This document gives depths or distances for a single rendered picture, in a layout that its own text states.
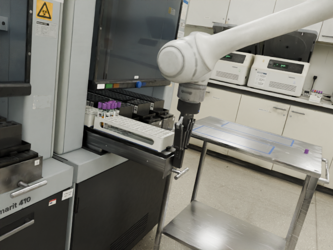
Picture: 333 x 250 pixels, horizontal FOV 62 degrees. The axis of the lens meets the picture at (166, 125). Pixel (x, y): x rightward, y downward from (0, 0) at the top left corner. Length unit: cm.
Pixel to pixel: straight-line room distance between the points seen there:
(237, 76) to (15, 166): 272
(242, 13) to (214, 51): 288
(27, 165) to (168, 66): 45
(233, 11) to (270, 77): 94
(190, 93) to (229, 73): 239
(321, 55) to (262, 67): 84
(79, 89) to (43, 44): 20
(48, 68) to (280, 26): 65
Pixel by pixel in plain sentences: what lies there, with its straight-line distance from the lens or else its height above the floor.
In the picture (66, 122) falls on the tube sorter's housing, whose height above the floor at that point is 86.
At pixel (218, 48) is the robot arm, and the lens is 71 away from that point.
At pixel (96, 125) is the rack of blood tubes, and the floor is 83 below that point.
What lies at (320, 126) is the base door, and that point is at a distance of 317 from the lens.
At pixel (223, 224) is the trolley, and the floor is 28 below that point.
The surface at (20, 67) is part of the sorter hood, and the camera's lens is 83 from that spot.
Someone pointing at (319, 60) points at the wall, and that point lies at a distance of 376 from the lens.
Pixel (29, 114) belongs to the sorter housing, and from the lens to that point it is 90.
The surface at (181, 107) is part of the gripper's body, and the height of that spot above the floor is 98.
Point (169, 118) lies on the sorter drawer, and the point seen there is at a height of 81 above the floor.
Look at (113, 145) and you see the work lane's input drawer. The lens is 102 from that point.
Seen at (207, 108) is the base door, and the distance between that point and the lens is 333.
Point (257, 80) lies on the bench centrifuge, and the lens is 318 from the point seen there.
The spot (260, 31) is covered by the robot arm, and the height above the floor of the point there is 123.
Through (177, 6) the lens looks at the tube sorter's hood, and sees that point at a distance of 150.
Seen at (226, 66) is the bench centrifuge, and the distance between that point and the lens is 325.
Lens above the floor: 115
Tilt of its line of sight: 15 degrees down
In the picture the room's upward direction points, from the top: 10 degrees clockwise
